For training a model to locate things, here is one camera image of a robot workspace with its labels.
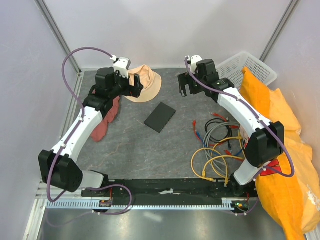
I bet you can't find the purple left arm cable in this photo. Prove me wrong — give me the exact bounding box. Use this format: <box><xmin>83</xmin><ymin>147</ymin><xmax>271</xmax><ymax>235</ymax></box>
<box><xmin>46</xmin><ymin>46</ymin><xmax>135</xmax><ymax>227</ymax></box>

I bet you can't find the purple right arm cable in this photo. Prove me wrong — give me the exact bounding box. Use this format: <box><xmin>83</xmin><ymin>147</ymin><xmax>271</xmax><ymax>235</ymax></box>
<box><xmin>184</xmin><ymin>56</ymin><xmax>296</xmax><ymax>217</ymax></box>

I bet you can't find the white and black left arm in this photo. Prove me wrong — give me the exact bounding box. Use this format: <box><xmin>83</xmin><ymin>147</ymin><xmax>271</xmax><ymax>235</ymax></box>
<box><xmin>38</xmin><ymin>67</ymin><xmax>144</xmax><ymax>197</ymax></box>

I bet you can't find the white plastic basket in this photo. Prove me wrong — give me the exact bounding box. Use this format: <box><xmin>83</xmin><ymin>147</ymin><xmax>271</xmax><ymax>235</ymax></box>
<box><xmin>216</xmin><ymin>51</ymin><xmax>279</xmax><ymax>92</ymax></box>

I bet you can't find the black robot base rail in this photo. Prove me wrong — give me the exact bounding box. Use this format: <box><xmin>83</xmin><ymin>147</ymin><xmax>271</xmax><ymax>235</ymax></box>
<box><xmin>81</xmin><ymin>178</ymin><xmax>258</xmax><ymax>205</ymax></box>

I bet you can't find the black power cable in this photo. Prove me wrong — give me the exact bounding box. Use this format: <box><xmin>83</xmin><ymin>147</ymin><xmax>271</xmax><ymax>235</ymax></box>
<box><xmin>204</xmin><ymin>118</ymin><xmax>233</xmax><ymax>151</ymax></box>

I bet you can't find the orange cartoon pillow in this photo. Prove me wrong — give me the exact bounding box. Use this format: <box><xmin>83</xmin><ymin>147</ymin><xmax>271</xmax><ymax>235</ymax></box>
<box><xmin>239</xmin><ymin>67</ymin><xmax>320</xmax><ymax>240</ymax></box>

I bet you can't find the yellow ethernet cable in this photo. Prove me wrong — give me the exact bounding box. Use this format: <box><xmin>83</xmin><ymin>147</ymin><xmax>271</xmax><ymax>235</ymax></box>
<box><xmin>191</xmin><ymin>147</ymin><xmax>230</xmax><ymax>187</ymax></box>
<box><xmin>201</xmin><ymin>131</ymin><xmax>247</xmax><ymax>177</ymax></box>

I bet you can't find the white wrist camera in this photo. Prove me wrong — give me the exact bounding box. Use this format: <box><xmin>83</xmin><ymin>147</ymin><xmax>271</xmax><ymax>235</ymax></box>
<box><xmin>186</xmin><ymin>55</ymin><xmax>203</xmax><ymax>74</ymax></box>
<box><xmin>110</xmin><ymin>55</ymin><xmax>131</xmax><ymax>79</ymax></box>

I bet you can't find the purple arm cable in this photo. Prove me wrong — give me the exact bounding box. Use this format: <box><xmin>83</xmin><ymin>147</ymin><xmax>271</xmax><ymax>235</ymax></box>
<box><xmin>184</xmin><ymin>56</ymin><xmax>296</xmax><ymax>217</ymax></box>
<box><xmin>46</xmin><ymin>46</ymin><xmax>135</xmax><ymax>227</ymax></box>

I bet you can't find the grey coiled ethernet cable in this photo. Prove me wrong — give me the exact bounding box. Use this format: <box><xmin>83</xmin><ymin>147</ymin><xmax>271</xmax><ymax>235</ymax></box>
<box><xmin>202</xmin><ymin>121</ymin><xmax>242</xmax><ymax>180</ymax></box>

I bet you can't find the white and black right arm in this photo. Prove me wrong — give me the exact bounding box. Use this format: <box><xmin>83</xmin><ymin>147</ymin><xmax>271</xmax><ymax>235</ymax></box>
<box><xmin>178</xmin><ymin>55</ymin><xmax>288</xmax><ymax>197</ymax></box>

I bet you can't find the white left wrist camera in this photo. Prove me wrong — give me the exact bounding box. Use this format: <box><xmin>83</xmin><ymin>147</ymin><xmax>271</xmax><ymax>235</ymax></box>
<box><xmin>110</xmin><ymin>55</ymin><xmax>131</xmax><ymax>79</ymax></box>

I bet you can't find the black network switch box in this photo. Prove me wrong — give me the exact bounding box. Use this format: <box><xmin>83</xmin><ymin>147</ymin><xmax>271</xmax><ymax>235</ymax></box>
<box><xmin>144</xmin><ymin>102</ymin><xmax>176</xmax><ymax>133</ymax></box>

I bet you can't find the peach bucket hat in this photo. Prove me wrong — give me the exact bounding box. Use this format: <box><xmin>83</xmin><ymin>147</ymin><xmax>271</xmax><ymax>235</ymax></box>
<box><xmin>125</xmin><ymin>64</ymin><xmax>162</xmax><ymax>103</ymax></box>

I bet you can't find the long red ethernet cable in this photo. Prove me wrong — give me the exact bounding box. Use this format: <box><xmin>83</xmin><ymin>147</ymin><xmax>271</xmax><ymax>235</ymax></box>
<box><xmin>211</xmin><ymin>112</ymin><xmax>240</xmax><ymax>130</ymax></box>

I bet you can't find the grey slotted cable duct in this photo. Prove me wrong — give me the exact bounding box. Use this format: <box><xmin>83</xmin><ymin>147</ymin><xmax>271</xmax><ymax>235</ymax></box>
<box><xmin>45</xmin><ymin>198</ymin><xmax>249</xmax><ymax>211</ymax></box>

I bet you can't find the red crumpled shirt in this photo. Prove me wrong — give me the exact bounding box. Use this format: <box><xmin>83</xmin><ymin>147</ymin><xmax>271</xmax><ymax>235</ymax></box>
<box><xmin>90</xmin><ymin>96</ymin><xmax>121</xmax><ymax>143</ymax></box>

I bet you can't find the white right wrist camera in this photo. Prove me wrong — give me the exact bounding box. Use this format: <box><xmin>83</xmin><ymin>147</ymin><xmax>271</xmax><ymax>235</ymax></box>
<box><xmin>186</xmin><ymin>55</ymin><xmax>203</xmax><ymax>74</ymax></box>

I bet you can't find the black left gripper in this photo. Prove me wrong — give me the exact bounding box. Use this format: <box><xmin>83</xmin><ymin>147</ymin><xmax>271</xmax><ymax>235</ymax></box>
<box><xmin>109</xmin><ymin>69</ymin><xmax>143</xmax><ymax>99</ymax></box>

